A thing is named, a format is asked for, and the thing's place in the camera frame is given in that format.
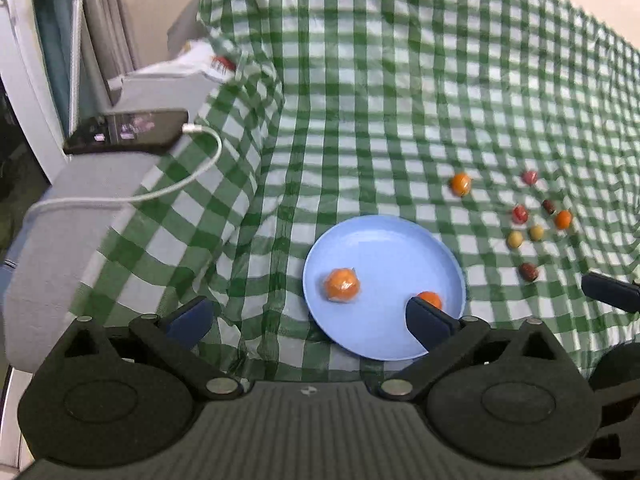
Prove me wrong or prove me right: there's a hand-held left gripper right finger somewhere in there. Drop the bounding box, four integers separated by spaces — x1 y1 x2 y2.
372 296 576 402

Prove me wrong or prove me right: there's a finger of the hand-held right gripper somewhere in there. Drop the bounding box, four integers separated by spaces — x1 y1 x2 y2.
581 271 640 314

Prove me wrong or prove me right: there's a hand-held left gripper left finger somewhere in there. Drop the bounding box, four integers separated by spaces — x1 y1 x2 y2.
50 296 246 402

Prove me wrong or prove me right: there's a blue plate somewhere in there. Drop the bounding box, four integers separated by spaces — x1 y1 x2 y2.
302 215 467 361

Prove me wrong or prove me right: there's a plastic-wrapped orange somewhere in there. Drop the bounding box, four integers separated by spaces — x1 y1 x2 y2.
320 267 362 304

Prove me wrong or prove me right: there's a grey fabric seat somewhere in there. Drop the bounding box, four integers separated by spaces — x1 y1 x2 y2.
2 72 216 376

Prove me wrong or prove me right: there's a green checked tablecloth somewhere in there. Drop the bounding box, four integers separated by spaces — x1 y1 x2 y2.
70 0 640 386

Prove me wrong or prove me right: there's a white bag with red print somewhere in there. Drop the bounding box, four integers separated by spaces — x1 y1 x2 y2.
132 40 238 83

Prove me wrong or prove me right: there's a grey curtain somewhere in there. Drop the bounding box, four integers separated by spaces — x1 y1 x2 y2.
80 0 141 111

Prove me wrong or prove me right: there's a white charging cable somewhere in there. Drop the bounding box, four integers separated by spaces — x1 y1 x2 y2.
4 124 223 267

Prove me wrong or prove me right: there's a white door frame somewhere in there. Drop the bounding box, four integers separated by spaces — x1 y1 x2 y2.
0 0 71 183

